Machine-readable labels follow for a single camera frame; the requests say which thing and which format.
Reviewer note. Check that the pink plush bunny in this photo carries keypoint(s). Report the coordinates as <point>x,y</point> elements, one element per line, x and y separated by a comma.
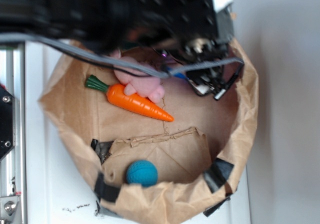
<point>147,87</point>

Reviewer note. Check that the blue ball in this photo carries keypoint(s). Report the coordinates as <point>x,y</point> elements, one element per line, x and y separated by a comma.
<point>142,172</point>

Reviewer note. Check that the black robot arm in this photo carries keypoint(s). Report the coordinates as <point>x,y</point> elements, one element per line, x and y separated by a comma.
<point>101,25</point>

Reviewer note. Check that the brown paper bag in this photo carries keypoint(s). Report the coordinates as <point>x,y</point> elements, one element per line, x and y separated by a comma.
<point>199,157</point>

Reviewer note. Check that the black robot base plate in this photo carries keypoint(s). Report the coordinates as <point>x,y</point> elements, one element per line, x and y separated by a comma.
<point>6,122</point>

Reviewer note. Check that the aluminium frame rail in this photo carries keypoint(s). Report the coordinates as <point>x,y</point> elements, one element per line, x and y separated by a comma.
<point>13,205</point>

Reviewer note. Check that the orange toy carrot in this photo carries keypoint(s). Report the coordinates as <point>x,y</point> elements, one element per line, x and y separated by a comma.
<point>134,103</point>

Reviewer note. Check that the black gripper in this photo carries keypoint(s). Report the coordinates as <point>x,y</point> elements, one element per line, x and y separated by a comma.
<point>194,30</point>

